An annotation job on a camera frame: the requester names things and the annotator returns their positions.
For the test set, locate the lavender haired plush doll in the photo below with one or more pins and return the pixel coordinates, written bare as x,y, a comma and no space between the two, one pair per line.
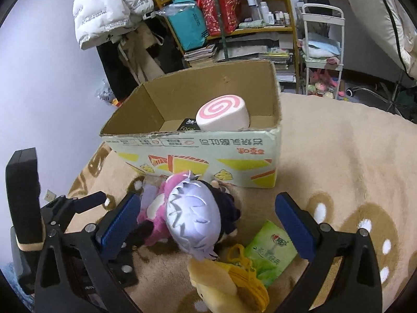
192,215

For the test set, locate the red gift bag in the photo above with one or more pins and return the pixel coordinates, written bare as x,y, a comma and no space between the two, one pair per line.
211,13

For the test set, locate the clear plastic bag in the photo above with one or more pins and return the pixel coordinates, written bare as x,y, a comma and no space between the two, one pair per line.
169,9

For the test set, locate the white trolley cart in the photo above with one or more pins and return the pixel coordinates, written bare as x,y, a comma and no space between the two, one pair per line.
341,49

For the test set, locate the group of white bottles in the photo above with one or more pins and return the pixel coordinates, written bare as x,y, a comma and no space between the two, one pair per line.
264,9

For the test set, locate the pink swirl cake plush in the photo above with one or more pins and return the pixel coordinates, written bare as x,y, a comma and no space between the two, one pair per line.
224,117

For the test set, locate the white puffer jacket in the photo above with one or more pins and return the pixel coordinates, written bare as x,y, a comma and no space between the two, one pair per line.
97,9

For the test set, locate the black hanging coat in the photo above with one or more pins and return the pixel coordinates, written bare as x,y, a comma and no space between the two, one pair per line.
109,68

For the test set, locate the green tissue packet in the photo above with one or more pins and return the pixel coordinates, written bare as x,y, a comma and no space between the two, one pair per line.
270,251

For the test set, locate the teal bag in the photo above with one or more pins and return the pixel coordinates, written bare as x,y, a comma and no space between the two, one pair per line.
189,26

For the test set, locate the plastic bag of toys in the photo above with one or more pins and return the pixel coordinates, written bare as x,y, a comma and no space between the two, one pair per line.
107,96

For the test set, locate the white padded chair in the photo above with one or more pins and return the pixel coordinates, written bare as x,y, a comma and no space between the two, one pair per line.
384,13

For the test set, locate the green folded cloth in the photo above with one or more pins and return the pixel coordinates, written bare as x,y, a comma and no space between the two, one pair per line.
252,24

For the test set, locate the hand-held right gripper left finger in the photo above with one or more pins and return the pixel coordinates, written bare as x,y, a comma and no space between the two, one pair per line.
119,225

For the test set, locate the beige flower printed blanket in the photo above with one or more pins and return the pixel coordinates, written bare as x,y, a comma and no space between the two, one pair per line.
325,156

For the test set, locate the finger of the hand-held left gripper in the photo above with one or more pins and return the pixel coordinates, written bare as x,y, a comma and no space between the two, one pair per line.
93,200
127,274

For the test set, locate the beige hanging garment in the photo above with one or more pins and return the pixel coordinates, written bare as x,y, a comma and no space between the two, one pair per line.
140,55

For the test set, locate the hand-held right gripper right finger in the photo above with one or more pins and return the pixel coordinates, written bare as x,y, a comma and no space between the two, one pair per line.
295,228

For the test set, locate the green pole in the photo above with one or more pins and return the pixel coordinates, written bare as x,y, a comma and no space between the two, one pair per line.
219,13

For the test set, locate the wooden shelf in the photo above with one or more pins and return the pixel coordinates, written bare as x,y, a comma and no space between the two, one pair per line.
260,31

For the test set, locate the light blue cloth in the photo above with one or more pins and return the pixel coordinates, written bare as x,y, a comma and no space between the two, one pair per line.
321,47

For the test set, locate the pile of small plush toys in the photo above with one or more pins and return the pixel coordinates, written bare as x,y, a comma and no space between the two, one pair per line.
321,86

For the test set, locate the stack of books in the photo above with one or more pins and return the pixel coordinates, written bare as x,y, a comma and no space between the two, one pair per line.
198,53

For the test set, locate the black packet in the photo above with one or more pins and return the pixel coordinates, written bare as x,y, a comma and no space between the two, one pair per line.
188,124

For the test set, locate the yellow knit pouch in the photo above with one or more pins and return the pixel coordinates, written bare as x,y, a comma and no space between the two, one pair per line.
252,283

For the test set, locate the pale yellow plush toy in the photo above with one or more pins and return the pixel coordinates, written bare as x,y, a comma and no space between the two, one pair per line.
215,290

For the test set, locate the printed cardboard box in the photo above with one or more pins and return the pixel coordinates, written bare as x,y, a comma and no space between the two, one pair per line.
195,156

